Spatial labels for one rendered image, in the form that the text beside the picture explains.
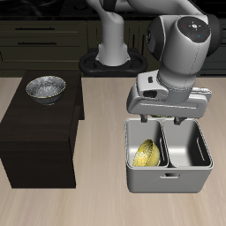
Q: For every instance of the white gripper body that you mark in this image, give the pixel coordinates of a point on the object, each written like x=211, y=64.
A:
x=164, y=106

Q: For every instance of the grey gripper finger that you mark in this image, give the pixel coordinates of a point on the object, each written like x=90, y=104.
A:
x=179, y=119
x=144, y=118

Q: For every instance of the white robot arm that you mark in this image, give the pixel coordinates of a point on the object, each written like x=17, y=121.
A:
x=188, y=53

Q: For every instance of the yellow bowl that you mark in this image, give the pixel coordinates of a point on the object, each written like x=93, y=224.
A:
x=147, y=154

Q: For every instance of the white two-bin basket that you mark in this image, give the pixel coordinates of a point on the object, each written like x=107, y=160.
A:
x=169, y=173

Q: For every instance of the dark wooden cabinet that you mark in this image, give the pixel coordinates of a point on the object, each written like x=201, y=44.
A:
x=38, y=129

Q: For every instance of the dark kitchen cupboards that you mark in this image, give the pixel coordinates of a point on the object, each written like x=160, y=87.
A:
x=44, y=44

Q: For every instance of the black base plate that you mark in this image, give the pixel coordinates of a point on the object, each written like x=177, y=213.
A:
x=138, y=63

